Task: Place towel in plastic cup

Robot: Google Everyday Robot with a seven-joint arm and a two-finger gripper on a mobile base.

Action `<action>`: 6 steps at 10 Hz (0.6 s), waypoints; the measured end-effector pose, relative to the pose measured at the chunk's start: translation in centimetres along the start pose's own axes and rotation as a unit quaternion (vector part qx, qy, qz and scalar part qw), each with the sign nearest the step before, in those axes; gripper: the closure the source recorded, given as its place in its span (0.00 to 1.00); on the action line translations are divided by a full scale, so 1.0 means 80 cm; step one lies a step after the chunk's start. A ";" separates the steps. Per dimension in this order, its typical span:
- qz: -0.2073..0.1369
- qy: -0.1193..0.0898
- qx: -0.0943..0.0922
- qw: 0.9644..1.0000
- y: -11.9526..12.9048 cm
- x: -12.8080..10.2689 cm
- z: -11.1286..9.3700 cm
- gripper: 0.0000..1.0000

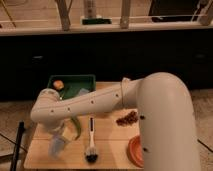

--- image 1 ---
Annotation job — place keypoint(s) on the brown grape cluster toy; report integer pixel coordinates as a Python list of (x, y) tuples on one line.
[(128, 120)]

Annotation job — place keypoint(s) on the black rod left of table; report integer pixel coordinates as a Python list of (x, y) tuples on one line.
[(17, 146)]

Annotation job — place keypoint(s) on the black white dish brush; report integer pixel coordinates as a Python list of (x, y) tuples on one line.
[(91, 151)]

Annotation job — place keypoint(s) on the orange fruit toy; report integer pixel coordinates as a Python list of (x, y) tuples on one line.
[(58, 85)]

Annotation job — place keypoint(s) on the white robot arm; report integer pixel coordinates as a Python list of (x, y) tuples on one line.
[(166, 117)]

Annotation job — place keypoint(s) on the light blue towel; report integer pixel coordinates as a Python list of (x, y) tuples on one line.
[(82, 91)]

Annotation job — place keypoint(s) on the green plastic bin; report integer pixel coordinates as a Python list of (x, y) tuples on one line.
[(72, 84)]

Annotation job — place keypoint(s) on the clear plastic cup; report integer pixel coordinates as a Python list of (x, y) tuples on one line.
[(57, 144)]

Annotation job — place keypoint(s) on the orange plastic bowl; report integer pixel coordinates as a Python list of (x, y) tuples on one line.
[(134, 152)]

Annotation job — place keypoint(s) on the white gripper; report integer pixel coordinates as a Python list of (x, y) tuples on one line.
[(54, 127)]

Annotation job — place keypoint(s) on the wooden table board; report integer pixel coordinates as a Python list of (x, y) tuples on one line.
[(111, 142)]

